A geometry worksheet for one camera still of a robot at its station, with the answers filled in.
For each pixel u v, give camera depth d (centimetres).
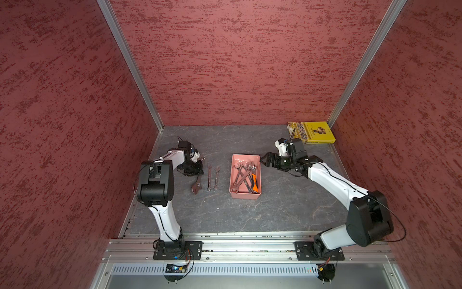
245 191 92
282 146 79
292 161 68
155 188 52
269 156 77
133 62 88
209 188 92
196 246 76
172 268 72
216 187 93
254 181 92
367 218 43
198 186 91
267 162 77
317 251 67
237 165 101
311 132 114
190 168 87
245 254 74
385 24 75
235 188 85
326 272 70
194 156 90
